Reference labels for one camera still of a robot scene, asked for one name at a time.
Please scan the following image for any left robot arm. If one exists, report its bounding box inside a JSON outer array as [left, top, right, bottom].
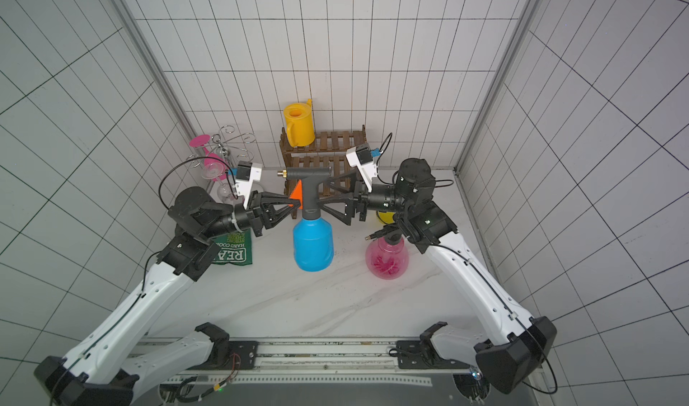
[[34, 187, 300, 405]]

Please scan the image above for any pink wine glass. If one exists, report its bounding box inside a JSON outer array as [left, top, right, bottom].
[[189, 133, 228, 182]]

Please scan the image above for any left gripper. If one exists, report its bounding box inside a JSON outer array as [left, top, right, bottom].
[[203, 189, 303, 237]]

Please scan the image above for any clear wine glass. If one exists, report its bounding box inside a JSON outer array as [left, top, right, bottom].
[[215, 181, 237, 203]]

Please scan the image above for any brown wooden slatted shelf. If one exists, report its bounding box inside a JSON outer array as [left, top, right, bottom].
[[279, 126, 367, 199]]

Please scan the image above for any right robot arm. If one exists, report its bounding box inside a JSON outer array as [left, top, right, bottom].
[[318, 159, 557, 400]]

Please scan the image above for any blue pump spray bottle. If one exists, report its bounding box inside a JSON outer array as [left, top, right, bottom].
[[282, 167, 335, 273]]

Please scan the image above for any green chips bag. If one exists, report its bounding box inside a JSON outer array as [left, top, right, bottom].
[[213, 231, 253, 266]]

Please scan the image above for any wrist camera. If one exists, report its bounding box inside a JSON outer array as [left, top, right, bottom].
[[346, 143, 380, 192], [234, 161, 263, 209]]

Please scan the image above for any yellow trigger spray bottle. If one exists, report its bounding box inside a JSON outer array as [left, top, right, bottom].
[[376, 211, 395, 225]]

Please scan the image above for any pink pump spray bottle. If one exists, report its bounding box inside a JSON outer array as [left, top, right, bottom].
[[365, 233, 409, 280]]

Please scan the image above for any aluminium mounting rail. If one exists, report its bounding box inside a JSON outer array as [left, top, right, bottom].
[[107, 335, 545, 406]]

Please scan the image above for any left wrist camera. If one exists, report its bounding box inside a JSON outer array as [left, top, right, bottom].
[[234, 161, 263, 209]]

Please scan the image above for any yellow plastic watering can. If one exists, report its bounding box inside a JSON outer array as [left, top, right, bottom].
[[283, 99, 316, 147]]

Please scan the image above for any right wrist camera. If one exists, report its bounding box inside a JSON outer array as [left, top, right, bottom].
[[346, 143, 380, 192]]

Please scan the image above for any chrome wine glass rack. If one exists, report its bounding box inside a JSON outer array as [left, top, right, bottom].
[[191, 124, 255, 199]]

